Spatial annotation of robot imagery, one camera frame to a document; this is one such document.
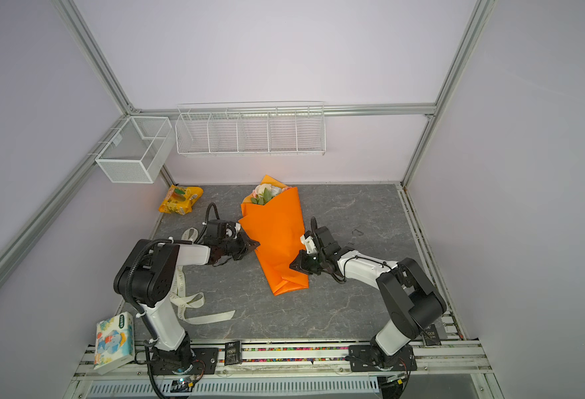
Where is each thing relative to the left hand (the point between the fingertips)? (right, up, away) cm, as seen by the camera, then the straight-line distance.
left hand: (261, 245), depth 95 cm
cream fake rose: (-2, +23, +13) cm, 27 cm away
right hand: (+12, -7, -8) cm, 16 cm away
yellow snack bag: (-38, +18, +13) cm, 44 cm away
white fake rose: (+4, +22, +17) cm, 28 cm away
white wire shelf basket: (-5, +46, +4) cm, 47 cm away
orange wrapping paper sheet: (+6, +6, +9) cm, 12 cm away
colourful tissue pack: (-40, -25, -23) cm, 52 cm away
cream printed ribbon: (-22, -17, -11) cm, 30 cm away
